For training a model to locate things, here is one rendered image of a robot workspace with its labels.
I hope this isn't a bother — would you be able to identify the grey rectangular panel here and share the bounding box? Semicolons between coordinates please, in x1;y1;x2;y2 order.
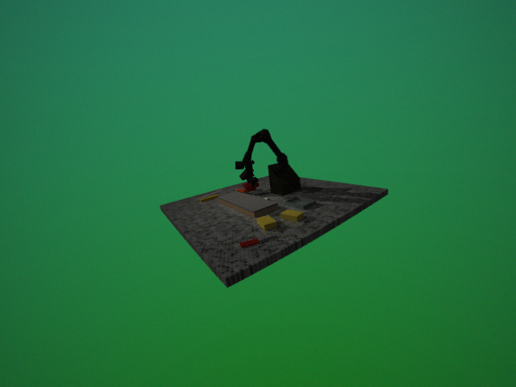
217;191;278;218

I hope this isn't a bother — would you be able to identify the yellow rectangular block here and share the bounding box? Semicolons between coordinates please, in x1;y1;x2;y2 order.
256;215;277;231
281;210;304;222

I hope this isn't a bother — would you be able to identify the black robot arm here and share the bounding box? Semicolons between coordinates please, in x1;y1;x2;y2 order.
235;129;289;181

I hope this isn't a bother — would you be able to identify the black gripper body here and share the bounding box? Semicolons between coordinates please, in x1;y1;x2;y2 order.
245;169;258;184

